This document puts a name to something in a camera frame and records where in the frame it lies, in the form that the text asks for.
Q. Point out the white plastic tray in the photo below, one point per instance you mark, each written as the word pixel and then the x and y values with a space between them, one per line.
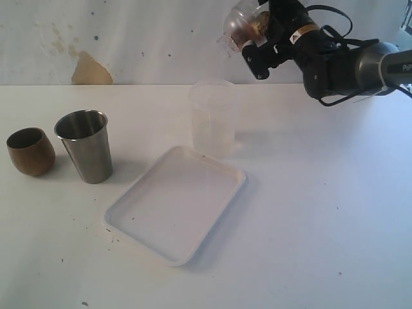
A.
pixel 174 205

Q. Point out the brown cereal contents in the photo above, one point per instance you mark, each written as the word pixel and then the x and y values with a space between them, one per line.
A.
pixel 240 34

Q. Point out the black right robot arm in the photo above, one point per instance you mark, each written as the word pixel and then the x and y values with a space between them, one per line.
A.
pixel 331 63

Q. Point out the stainless steel cup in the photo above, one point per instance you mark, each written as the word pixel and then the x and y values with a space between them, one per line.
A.
pixel 85 137

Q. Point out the clear plastic measuring cup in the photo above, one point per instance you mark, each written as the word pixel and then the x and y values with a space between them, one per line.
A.
pixel 259 21

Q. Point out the translucent plastic container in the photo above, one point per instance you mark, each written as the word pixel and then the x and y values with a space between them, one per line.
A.
pixel 214 109

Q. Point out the brown wooden cup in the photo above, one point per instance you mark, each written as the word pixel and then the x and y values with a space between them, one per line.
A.
pixel 31 151

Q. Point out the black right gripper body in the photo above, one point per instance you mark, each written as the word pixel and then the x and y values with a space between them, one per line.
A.
pixel 292 33

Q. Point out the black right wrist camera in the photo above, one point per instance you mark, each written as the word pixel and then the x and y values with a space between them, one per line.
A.
pixel 260 59

